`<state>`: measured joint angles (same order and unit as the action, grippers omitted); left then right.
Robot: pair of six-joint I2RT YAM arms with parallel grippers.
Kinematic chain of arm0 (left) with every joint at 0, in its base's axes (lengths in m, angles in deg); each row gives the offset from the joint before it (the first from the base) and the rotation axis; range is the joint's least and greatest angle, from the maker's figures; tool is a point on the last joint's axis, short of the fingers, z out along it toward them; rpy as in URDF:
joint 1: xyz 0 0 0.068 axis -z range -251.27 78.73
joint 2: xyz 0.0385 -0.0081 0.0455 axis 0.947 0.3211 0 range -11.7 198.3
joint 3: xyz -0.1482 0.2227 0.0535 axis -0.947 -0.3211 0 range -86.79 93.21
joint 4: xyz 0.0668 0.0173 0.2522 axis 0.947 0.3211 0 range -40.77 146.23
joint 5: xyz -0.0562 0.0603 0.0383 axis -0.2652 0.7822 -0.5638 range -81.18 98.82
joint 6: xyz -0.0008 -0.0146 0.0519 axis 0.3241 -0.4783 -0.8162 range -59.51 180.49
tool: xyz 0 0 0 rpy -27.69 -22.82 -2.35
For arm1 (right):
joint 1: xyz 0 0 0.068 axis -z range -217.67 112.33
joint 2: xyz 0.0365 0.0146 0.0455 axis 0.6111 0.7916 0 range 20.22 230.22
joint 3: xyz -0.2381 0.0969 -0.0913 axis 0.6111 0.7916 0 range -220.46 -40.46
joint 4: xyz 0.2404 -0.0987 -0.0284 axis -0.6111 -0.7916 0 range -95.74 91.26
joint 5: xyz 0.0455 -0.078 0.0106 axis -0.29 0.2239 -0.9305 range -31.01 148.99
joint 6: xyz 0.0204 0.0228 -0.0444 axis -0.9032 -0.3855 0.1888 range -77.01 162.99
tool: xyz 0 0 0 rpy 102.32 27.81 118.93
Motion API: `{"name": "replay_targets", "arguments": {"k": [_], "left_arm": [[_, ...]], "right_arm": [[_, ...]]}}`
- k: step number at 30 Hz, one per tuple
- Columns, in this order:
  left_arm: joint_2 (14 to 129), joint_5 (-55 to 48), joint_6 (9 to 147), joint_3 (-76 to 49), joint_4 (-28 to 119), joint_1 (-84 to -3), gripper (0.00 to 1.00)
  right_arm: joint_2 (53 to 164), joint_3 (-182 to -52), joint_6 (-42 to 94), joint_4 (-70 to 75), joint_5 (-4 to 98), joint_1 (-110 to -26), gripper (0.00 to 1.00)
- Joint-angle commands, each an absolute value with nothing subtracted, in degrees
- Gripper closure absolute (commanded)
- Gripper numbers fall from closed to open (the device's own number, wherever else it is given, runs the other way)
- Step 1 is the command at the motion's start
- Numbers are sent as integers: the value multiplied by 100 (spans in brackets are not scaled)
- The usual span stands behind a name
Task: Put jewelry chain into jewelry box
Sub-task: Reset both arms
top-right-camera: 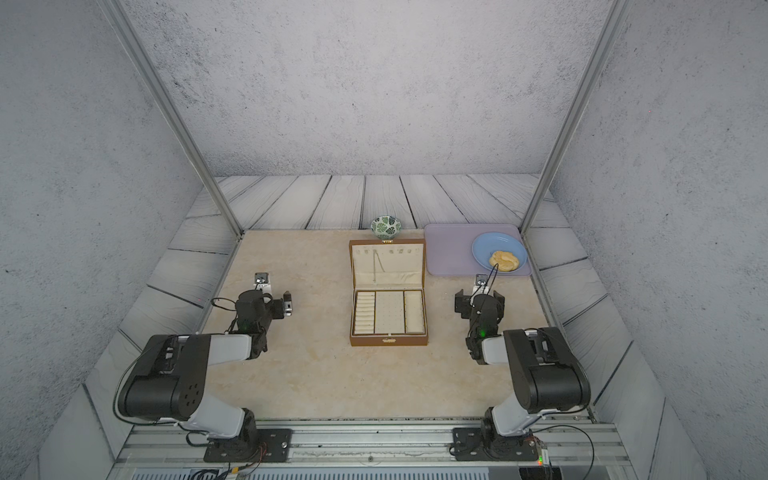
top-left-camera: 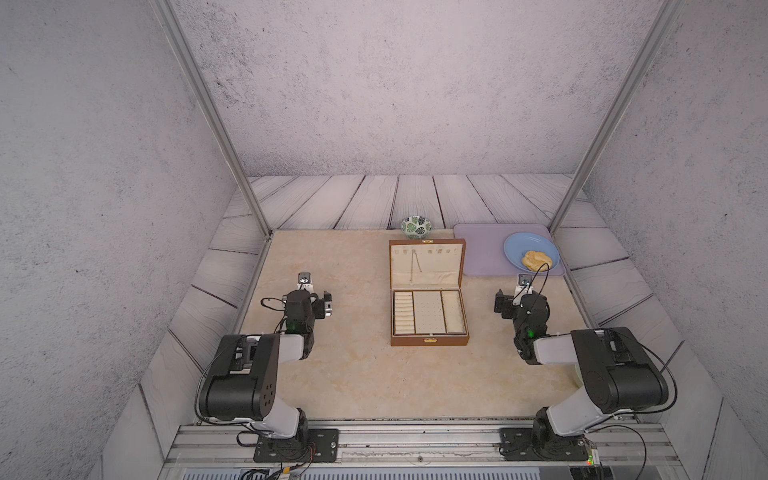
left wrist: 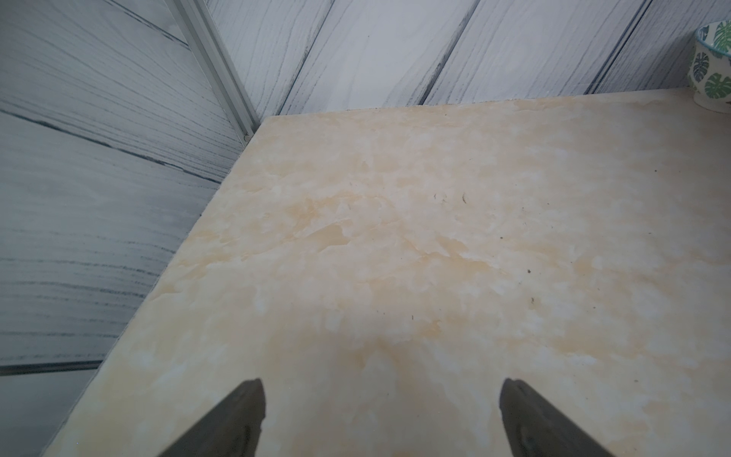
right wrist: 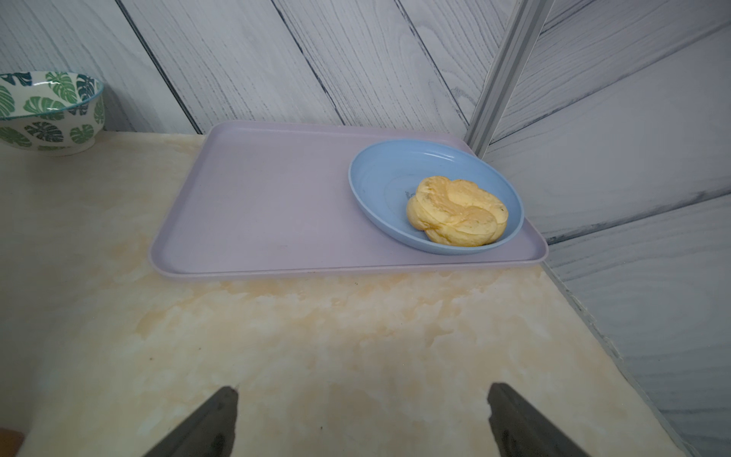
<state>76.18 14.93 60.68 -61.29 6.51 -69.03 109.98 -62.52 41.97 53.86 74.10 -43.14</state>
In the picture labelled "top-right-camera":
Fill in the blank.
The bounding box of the brown jewelry box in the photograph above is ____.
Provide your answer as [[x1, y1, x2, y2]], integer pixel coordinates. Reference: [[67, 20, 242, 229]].
[[349, 238, 429, 347]]

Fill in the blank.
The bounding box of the silver jewelry chain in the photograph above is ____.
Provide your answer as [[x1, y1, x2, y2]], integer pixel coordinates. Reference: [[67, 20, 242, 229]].
[[371, 249, 391, 286]]

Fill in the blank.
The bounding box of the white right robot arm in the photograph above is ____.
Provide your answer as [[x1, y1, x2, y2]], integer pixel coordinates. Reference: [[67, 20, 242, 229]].
[[454, 291, 591, 442]]

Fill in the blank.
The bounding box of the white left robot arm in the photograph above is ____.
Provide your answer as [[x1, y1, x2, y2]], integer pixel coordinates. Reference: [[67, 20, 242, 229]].
[[113, 289, 292, 441]]

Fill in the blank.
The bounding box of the yellow pastry bun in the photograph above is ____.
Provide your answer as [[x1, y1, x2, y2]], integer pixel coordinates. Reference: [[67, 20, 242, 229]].
[[489, 250, 521, 272]]

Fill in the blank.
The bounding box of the blue plate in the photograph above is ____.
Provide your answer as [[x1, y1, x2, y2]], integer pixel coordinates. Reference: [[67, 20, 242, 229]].
[[471, 232, 530, 276]]

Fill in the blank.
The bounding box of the green leaf pattern bowl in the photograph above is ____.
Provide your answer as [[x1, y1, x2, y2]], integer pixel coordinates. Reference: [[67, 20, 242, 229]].
[[370, 215, 402, 242]]

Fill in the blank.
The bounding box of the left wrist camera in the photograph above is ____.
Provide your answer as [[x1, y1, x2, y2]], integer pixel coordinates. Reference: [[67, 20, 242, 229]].
[[254, 272, 272, 298]]

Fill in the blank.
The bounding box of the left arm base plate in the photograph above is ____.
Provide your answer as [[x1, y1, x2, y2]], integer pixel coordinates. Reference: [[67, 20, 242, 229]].
[[203, 428, 293, 464]]

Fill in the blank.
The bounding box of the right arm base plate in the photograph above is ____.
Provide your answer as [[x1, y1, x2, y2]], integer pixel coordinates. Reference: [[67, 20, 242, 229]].
[[448, 427, 540, 462]]

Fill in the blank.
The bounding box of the aluminium front rail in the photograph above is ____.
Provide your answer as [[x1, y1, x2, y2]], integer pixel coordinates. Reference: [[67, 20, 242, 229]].
[[107, 418, 640, 480]]

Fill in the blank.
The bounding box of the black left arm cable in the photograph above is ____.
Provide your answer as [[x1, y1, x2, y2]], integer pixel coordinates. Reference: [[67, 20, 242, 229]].
[[112, 296, 265, 449]]

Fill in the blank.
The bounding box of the aluminium left frame post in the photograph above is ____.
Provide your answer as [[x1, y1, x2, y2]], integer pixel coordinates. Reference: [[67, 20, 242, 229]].
[[98, 0, 245, 240]]

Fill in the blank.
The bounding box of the aluminium frame post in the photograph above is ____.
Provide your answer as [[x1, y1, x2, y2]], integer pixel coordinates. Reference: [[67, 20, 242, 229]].
[[519, 0, 632, 236], [98, 0, 245, 240]]

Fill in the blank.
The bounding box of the aluminium right frame post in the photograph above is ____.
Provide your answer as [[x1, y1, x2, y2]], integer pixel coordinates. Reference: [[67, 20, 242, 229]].
[[519, 0, 632, 236]]

